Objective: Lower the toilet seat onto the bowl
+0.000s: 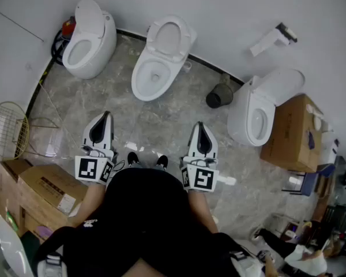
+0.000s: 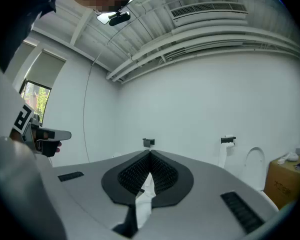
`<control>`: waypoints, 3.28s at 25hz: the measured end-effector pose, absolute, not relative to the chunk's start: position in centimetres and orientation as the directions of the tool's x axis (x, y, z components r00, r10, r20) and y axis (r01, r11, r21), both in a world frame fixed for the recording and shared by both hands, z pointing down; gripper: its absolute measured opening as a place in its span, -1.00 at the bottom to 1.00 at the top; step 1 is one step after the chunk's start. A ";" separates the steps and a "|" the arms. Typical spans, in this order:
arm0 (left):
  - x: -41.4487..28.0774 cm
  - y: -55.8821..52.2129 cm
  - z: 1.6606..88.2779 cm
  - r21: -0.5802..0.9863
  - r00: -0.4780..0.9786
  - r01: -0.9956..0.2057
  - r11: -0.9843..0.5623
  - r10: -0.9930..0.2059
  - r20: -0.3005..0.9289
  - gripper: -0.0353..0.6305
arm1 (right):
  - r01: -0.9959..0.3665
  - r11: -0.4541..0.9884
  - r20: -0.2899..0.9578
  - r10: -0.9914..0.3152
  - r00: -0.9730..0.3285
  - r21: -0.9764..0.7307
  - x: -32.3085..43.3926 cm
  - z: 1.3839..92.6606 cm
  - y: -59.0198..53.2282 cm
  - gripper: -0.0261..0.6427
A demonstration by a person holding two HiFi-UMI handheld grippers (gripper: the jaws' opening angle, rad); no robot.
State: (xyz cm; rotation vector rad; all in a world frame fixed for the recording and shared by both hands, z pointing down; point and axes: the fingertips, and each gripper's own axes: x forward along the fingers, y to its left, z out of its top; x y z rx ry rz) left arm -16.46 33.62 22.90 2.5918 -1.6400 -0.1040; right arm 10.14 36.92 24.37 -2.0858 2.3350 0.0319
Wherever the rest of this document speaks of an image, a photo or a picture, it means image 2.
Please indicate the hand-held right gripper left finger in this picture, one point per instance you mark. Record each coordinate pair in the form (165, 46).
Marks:
(90, 184)

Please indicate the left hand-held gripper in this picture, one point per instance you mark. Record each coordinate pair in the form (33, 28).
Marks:
(31, 134)

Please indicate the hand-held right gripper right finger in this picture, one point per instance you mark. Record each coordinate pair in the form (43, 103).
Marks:
(210, 189)

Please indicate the person's left forearm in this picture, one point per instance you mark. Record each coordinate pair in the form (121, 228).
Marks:
(15, 135)

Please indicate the white toilet paper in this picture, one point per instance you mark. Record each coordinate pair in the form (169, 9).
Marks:
(223, 156)

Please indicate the white elongated toilet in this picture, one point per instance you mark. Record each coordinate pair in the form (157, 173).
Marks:
(255, 169)

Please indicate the person's left hand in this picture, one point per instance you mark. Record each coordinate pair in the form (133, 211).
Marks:
(58, 146)

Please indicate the glass window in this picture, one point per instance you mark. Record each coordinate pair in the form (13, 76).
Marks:
(37, 101)

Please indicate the white roller blind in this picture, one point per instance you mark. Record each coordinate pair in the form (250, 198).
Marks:
(21, 56)
(46, 69)

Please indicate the large brown cardboard box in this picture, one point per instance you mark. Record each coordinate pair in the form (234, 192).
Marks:
(285, 184)

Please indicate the white plastic fitting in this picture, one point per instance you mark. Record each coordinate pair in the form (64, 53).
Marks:
(290, 157)

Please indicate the person's black t-shirt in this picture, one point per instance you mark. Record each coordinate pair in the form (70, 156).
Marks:
(15, 21)

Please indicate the row of white ceiling pipes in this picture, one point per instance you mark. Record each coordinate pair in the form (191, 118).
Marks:
(190, 47)

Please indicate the white ceiling air conditioner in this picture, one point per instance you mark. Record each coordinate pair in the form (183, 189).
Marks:
(210, 14)

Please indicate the empty black wall holder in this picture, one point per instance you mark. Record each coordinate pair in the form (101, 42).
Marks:
(148, 142)

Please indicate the black head camera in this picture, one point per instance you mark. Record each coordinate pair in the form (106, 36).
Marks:
(118, 18)

